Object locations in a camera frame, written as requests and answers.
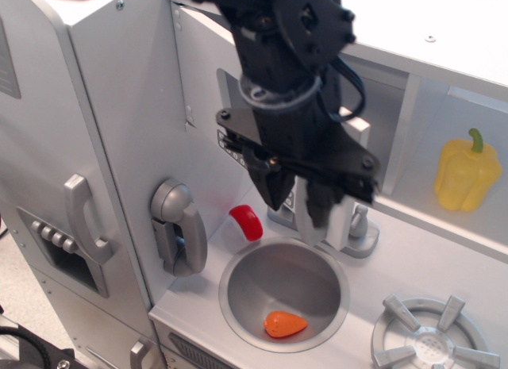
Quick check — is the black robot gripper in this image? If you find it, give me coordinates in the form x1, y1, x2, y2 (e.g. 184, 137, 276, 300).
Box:
216, 77, 379, 229

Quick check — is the white microwave door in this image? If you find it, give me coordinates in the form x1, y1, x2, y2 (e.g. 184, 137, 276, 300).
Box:
171, 2, 372, 252

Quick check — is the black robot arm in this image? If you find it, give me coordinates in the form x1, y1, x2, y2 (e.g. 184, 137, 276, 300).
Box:
192, 0, 379, 228

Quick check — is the red toy pepper slice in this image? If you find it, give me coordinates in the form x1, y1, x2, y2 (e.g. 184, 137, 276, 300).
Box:
229, 204, 264, 242

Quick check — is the grey toy faucet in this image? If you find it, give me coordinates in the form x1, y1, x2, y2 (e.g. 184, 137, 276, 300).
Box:
267, 204, 379, 259

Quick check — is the grey round sink bowl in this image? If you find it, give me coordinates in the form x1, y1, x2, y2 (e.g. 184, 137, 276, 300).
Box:
218, 237, 349, 353

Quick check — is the orange toy carrot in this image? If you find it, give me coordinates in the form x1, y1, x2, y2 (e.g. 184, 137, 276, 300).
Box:
263, 310, 308, 338

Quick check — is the yellow toy bell pepper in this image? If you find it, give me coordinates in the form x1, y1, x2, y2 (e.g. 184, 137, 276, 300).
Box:
433, 128, 502, 212

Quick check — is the grey toy stove burner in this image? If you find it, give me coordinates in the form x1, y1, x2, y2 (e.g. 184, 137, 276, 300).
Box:
371, 294, 501, 368

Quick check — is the white toy fridge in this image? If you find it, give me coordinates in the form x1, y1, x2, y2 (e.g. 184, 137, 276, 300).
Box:
1, 0, 166, 368

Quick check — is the black equipment bottom left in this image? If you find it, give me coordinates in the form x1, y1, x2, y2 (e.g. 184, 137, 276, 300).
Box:
1, 308, 87, 369

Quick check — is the grey toy wall phone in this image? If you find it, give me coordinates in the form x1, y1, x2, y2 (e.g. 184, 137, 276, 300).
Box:
150, 179, 207, 277

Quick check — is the grey lower fridge handle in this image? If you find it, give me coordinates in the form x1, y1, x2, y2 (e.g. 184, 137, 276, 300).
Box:
129, 340, 153, 369

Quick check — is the grey fridge door handle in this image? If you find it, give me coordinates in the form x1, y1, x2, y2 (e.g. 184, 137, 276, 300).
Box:
63, 174, 113, 265

